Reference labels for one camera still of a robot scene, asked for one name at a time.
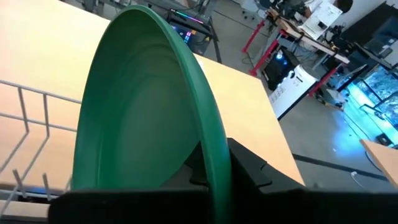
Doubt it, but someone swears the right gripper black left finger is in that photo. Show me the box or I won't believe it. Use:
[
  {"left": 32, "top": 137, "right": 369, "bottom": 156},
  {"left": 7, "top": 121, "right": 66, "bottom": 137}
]
[{"left": 130, "top": 140, "right": 210, "bottom": 224}]

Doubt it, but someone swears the person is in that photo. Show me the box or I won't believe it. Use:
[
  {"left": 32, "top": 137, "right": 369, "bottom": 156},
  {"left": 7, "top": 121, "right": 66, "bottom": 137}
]
[{"left": 334, "top": 0, "right": 354, "bottom": 14}]

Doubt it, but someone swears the grey wire dish rack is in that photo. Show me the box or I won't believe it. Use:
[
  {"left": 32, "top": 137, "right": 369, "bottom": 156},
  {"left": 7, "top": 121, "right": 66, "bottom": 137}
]
[{"left": 0, "top": 79, "right": 82, "bottom": 218}]

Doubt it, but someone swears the black computer with RGB lights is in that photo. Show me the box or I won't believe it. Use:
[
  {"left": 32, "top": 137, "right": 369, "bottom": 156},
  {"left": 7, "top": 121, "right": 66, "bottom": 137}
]
[{"left": 167, "top": 9, "right": 218, "bottom": 57}]

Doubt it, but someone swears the light wooden desk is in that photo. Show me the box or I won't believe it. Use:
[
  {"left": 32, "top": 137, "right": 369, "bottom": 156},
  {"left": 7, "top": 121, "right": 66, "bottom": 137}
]
[{"left": 0, "top": 0, "right": 305, "bottom": 187}]

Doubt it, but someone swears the black computer with blue fans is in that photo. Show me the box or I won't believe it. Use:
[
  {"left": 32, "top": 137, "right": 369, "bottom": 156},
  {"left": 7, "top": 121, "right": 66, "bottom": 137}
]
[{"left": 261, "top": 46, "right": 299, "bottom": 91}]

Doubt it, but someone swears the white perforated computer case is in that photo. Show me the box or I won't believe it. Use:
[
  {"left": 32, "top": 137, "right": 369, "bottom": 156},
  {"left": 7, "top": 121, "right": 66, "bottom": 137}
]
[{"left": 269, "top": 63, "right": 320, "bottom": 121}]

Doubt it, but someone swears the green plate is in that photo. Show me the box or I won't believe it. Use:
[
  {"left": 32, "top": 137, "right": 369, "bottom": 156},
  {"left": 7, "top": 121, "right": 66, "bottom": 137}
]
[{"left": 70, "top": 4, "right": 233, "bottom": 224}]

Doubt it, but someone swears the wooden workbench with red legs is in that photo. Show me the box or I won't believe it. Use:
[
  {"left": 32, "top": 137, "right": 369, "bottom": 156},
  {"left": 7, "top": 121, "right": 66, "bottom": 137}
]
[{"left": 241, "top": 7, "right": 351, "bottom": 97}]

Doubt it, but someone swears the wooden desk corner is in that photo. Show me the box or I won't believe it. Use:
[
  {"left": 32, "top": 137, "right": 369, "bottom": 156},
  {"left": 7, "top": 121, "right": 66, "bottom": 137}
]
[{"left": 359, "top": 138, "right": 398, "bottom": 190}]

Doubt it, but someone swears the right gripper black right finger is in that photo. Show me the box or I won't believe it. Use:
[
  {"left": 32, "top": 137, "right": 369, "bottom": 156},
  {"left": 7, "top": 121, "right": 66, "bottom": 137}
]
[{"left": 226, "top": 138, "right": 312, "bottom": 224}]

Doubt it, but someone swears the white paper box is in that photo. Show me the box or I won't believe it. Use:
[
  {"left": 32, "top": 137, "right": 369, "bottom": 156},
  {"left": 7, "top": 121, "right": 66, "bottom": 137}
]
[{"left": 298, "top": 0, "right": 343, "bottom": 40}]

